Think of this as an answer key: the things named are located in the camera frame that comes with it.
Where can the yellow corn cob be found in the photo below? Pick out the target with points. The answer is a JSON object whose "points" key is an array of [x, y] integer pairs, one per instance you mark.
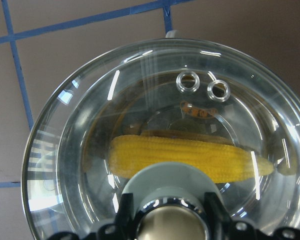
{"points": [[222, 163]]}

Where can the white electric cooking pot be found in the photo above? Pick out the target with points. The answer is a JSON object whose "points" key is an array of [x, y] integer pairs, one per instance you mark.
{"points": [[173, 34]]}

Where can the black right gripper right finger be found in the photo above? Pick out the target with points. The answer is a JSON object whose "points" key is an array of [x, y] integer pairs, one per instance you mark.
{"points": [[222, 227]]}

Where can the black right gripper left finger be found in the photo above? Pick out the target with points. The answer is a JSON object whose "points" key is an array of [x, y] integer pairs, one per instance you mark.
{"points": [[117, 230]]}

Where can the clear glass pot lid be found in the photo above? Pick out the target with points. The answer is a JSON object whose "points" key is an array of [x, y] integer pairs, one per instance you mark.
{"points": [[171, 88]]}

